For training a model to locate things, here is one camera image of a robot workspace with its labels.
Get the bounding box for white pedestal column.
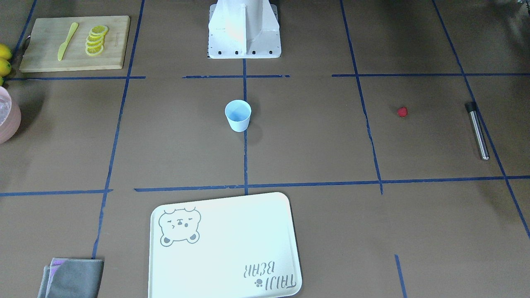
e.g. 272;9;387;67
207;0;282;59

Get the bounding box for light blue cup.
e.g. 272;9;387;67
224;99;252;132

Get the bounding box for yellow plastic knife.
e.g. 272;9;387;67
57;22;79;62

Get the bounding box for pink bowl of ice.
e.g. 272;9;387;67
0;87;21;144

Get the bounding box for cream bear tray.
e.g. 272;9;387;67
147;192;303;298

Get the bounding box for grey folded cloth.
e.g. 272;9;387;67
37;258;104;298

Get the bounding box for steel muddler black tip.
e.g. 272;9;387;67
465;101;490;161

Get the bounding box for lemon slices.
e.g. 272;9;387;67
85;25;108;56

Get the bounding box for yellow lemon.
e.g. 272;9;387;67
0;57;12;77
0;43;12;61

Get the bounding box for red strawberry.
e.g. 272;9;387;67
397;107;409;118

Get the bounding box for wooden cutting board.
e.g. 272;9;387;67
19;15;130;73

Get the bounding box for yellow lemon middle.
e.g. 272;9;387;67
0;57;12;77

